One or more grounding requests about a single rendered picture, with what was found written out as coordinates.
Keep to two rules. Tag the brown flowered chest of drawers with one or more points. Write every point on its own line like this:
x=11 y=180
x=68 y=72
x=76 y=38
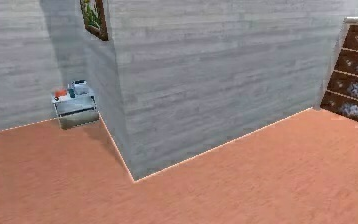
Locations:
x=351 y=73

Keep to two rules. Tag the white bedside table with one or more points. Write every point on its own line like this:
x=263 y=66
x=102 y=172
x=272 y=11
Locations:
x=76 y=108

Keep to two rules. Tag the blue grey box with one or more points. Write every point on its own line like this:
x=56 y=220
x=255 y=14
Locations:
x=78 y=87

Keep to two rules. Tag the brown framed wall picture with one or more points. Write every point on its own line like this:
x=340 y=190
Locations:
x=94 y=18

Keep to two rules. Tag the red small object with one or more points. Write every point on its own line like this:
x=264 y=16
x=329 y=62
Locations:
x=60 y=92

